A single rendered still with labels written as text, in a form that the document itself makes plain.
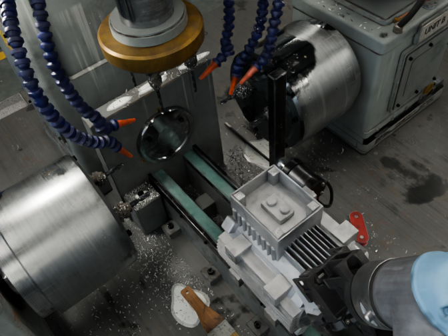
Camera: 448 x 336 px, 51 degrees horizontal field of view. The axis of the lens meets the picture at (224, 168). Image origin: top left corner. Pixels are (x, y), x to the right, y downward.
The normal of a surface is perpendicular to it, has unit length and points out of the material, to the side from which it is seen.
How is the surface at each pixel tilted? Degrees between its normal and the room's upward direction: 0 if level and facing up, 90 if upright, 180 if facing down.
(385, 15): 0
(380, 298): 75
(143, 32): 0
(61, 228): 36
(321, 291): 30
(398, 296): 71
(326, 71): 47
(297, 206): 0
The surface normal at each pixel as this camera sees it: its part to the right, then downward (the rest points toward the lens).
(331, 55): 0.29, -0.18
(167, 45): -0.09, -0.63
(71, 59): 0.62, 0.58
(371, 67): -0.78, 0.53
